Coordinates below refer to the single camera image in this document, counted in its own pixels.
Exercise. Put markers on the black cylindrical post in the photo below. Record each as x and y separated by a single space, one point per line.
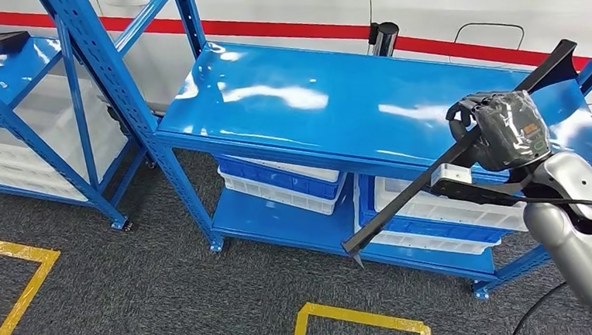
385 40

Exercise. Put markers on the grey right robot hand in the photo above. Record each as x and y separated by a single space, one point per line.
510 132

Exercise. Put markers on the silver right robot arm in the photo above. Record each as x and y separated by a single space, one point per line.
584 262

